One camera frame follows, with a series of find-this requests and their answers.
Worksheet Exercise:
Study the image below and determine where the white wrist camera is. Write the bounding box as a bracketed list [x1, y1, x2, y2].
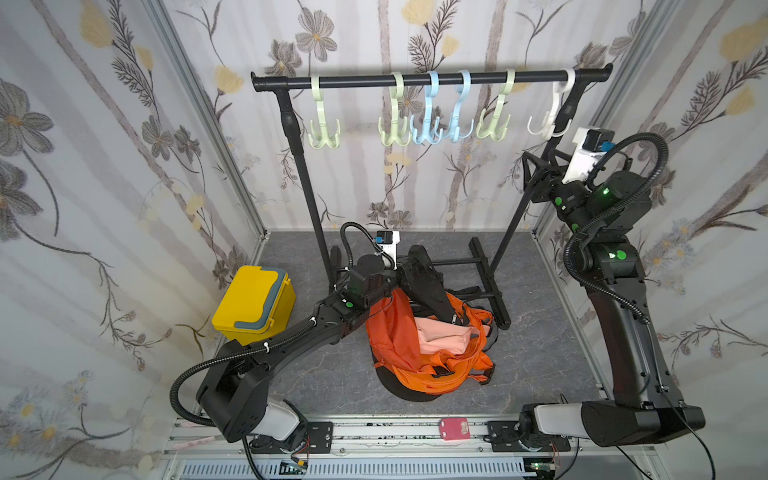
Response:
[562, 127, 615, 184]
[375, 230, 400, 260]

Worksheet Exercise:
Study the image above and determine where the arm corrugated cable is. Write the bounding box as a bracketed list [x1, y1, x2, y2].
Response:
[169, 220, 397, 428]
[562, 131, 670, 326]

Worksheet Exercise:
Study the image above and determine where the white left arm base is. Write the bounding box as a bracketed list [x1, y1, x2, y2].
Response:
[252, 399, 307, 442]

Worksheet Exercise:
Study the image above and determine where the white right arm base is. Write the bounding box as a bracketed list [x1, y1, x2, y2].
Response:
[519, 403, 589, 439]

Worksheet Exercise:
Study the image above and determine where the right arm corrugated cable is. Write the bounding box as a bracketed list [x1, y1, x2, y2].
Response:
[562, 131, 670, 326]

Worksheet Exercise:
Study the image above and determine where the green hook far left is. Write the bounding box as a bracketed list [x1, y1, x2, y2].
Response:
[307, 75, 341, 150]

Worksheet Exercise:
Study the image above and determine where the black clothes rack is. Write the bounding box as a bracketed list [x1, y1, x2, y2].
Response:
[251, 64, 613, 329]

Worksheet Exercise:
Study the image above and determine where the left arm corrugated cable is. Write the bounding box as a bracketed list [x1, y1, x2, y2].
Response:
[169, 220, 397, 428]

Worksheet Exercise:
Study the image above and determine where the yellow lidded box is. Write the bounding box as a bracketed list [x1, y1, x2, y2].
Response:
[212, 266, 296, 345]

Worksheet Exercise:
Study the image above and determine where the bright orange sling bag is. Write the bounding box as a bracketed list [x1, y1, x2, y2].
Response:
[408, 292, 498, 396]

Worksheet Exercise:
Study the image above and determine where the blue hook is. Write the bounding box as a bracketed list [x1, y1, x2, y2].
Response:
[443, 70, 475, 143]
[410, 71, 440, 145]

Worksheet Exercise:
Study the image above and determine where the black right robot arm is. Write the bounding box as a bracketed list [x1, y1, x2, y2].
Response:
[523, 153, 706, 447]

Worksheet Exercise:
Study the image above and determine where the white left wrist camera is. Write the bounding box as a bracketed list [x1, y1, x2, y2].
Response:
[375, 230, 400, 260]

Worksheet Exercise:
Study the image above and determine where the pink sling bag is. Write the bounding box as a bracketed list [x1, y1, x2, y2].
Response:
[414, 317, 480, 355]

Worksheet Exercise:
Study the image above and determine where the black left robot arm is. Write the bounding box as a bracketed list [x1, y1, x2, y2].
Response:
[187, 255, 428, 443]

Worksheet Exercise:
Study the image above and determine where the pink tag on rail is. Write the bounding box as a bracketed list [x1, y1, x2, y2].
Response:
[438, 417, 471, 442]

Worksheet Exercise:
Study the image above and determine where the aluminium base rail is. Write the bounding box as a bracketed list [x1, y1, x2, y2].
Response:
[158, 414, 670, 479]

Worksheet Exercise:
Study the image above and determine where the dark orange backpack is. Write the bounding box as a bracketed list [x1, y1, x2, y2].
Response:
[366, 288, 423, 387]

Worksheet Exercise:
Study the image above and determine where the green hook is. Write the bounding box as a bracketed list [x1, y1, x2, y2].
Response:
[475, 69, 516, 142]
[307, 75, 341, 150]
[378, 71, 411, 147]

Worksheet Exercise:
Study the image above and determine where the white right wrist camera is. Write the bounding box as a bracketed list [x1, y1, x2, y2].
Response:
[562, 127, 615, 184]

